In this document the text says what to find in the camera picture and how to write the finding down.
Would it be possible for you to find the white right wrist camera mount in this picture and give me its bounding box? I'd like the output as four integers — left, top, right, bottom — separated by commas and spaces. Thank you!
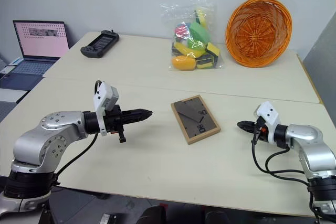
255, 101, 281, 142

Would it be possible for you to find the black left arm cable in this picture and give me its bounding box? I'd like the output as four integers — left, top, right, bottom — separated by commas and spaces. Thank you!
54, 79, 103, 183

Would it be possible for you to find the green toy block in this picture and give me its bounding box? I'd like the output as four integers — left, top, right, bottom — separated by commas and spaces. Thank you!
189, 22, 212, 49

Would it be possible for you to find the black handheld controller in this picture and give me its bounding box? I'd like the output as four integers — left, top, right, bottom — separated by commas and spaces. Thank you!
80, 29, 120, 59

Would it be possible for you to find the yellow black sponge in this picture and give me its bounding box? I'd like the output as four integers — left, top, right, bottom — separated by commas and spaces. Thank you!
196, 54, 218, 70
205, 41, 221, 60

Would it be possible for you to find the white flat device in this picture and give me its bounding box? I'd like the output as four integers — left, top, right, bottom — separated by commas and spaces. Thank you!
0, 57, 25, 76

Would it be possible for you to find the blue laptop with pink screen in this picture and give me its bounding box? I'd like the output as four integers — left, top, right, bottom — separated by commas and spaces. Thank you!
0, 19, 70, 92

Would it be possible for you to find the wooden picture frame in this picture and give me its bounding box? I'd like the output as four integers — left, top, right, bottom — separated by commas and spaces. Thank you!
170, 94, 222, 145

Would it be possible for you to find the yellow toy lemon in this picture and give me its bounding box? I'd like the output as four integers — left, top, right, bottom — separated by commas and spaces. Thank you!
171, 55, 197, 71

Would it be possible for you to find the clear plastic bag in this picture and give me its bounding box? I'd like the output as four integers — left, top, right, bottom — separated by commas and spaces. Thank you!
160, 0, 226, 72

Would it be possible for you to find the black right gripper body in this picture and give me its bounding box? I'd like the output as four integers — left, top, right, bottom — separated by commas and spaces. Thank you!
252, 116, 269, 141

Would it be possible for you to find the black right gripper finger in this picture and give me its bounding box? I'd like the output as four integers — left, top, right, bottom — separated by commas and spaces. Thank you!
239, 125, 257, 134
236, 120, 256, 128

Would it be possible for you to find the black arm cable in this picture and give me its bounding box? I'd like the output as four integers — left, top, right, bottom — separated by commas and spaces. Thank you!
250, 129, 312, 184
54, 79, 103, 183

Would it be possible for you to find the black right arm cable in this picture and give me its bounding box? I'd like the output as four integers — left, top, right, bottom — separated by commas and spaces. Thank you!
250, 129, 312, 184

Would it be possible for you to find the orange woven basket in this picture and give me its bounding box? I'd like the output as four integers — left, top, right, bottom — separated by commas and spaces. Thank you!
225, 0, 293, 69

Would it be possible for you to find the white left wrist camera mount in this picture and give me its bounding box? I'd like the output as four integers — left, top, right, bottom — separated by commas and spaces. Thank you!
93, 81, 120, 137

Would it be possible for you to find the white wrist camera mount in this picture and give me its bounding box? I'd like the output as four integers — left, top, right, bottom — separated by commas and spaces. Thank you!
93, 81, 120, 137
255, 101, 281, 142

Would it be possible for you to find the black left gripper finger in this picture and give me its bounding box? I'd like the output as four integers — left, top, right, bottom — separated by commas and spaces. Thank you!
121, 108, 154, 118
121, 115, 152, 126

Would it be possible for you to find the grey partition panel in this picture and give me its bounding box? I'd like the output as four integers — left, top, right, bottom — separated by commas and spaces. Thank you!
301, 10, 336, 126

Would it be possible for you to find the colourful puzzle cube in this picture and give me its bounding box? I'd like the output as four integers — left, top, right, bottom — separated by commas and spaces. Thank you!
175, 23, 192, 42

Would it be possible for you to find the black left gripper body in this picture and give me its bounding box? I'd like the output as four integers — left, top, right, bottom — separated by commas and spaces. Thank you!
104, 104, 128, 144

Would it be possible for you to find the grey flat board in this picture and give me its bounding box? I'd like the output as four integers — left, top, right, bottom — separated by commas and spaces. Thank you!
0, 88, 29, 104

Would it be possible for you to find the yellow toy banana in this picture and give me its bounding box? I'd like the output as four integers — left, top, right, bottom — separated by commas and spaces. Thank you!
172, 41, 206, 57

